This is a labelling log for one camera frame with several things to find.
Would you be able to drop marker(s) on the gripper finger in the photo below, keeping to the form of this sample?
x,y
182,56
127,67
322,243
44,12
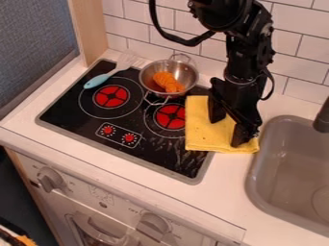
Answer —
x,y
240,134
216,110

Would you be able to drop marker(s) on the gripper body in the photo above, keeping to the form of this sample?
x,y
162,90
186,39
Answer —
x,y
240,96

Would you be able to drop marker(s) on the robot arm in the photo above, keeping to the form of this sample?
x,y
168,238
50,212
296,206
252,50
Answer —
x,y
246,35

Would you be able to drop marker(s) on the yellow cloth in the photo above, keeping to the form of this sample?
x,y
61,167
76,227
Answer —
x,y
207,131

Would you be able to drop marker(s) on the orange toy food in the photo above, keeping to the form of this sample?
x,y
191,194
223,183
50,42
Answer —
x,y
168,81

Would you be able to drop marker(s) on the silver pot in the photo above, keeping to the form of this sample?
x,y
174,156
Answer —
x,y
169,75

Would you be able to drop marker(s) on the toy sink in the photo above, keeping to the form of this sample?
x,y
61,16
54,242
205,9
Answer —
x,y
291,173

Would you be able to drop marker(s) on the toy stove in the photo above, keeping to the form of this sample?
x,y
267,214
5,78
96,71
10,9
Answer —
x,y
124,118

